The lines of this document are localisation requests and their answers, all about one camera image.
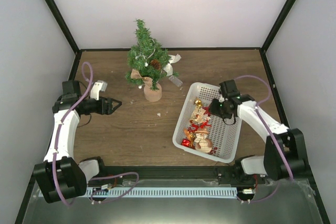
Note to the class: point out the small green christmas tree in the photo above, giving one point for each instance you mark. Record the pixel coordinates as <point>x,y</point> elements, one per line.
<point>139,57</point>

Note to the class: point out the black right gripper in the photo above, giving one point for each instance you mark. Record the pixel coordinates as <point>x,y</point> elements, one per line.
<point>213,111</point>

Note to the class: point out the wooden snowman ornament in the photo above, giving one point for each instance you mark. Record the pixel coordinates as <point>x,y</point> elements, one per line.
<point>202,142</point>

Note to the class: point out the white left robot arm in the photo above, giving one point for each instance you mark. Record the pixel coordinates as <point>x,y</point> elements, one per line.
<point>59,176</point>

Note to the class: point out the white ribbon bow ornament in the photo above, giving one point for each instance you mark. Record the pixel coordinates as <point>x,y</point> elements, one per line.
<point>168,67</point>

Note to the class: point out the white perforated plastic basket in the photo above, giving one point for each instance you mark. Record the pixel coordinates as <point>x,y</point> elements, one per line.
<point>223,134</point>

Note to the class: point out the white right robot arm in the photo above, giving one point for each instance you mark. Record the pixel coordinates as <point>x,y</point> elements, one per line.
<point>285,154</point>

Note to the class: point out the red foil gift ornament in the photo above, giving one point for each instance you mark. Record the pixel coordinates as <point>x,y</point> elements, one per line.
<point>186,142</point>

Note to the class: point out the red reindeer ornament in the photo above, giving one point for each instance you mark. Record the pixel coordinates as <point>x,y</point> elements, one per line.
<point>196,126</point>

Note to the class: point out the burlap bow ornament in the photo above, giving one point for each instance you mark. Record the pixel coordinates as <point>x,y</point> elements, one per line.
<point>146,80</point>

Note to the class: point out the brown pinecone ornament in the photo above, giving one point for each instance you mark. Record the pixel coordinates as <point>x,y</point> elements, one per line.
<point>155,64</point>

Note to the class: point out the light blue cable duct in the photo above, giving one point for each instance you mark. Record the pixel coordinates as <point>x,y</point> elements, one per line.
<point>165,192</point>

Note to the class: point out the clear battery box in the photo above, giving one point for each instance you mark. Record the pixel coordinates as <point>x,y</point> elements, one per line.
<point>175,80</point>

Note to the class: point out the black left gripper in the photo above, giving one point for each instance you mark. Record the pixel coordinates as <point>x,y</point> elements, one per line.
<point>108,110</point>

